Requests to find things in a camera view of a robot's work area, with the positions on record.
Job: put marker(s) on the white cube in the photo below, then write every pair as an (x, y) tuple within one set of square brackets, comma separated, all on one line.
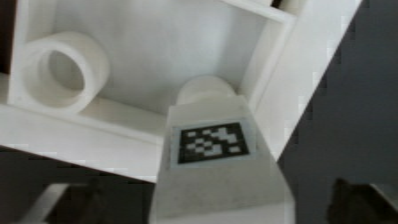
[(220, 185)]

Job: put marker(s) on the white chair seat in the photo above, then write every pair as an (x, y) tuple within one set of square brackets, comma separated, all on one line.
[(115, 58)]

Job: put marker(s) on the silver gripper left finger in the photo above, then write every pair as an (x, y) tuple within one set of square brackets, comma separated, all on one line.
[(69, 204)]

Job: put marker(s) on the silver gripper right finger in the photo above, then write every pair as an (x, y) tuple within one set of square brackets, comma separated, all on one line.
[(362, 203)]

